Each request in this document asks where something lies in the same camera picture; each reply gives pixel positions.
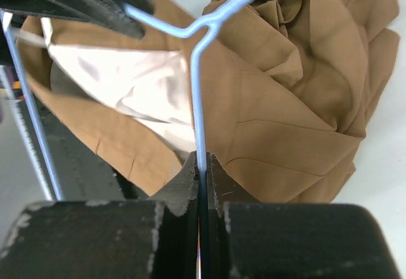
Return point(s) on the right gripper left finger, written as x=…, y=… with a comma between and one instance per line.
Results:
x=151, y=238

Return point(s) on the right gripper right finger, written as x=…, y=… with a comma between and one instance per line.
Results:
x=250, y=239

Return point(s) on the light blue wire hanger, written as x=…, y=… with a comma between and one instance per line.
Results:
x=212, y=21

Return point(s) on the tan cloth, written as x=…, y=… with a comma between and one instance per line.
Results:
x=288, y=87

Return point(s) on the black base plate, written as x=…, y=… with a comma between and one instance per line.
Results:
x=82, y=174

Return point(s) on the white slotted cable duct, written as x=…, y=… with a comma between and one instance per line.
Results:
x=25, y=136

